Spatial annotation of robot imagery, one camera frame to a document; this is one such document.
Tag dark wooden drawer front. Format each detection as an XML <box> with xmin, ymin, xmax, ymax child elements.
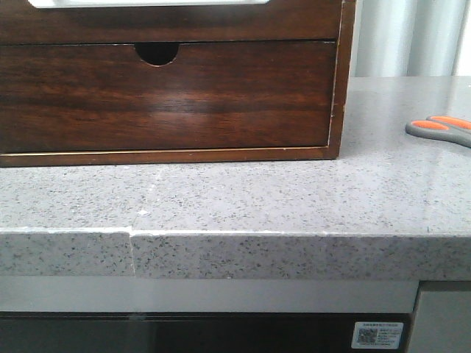
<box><xmin>1</xmin><ymin>40</ymin><xmax>336</xmax><ymax>153</ymax></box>

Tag grey curtain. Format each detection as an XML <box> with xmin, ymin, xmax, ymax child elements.
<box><xmin>350</xmin><ymin>0</ymin><xmax>470</xmax><ymax>77</ymax></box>

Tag black oven door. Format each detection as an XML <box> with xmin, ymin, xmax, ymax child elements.
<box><xmin>1</xmin><ymin>312</ymin><xmax>411</xmax><ymax>352</ymax></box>

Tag dark wooden drawer cabinet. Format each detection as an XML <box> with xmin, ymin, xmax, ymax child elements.
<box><xmin>1</xmin><ymin>1</ymin><xmax>356</xmax><ymax>167</ymax></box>

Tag white QR code sticker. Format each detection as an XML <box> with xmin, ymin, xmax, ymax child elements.
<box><xmin>351</xmin><ymin>321</ymin><xmax>404</xmax><ymax>349</ymax></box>

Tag grey orange handled scissors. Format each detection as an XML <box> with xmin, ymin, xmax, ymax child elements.
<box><xmin>405</xmin><ymin>115</ymin><xmax>470</xmax><ymax>148</ymax></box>

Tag white tray on cabinet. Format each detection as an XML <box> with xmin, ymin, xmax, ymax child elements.
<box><xmin>29</xmin><ymin>0</ymin><xmax>269</xmax><ymax>9</ymax></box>

